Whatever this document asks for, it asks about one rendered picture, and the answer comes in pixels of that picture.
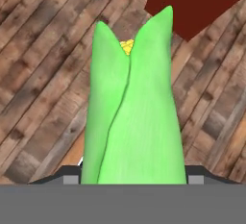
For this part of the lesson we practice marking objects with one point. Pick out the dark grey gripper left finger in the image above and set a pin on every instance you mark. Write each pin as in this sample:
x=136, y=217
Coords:
x=68, y=176

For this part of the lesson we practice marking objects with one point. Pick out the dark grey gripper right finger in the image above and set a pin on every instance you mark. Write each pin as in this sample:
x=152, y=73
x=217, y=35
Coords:
x=198, y=176

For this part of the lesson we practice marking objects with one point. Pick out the green corn cob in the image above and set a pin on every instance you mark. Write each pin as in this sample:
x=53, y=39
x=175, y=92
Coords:
x=141, y=122

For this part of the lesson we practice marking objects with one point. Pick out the dark red cabinet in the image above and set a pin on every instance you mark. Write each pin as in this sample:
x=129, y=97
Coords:
x=195, y=0

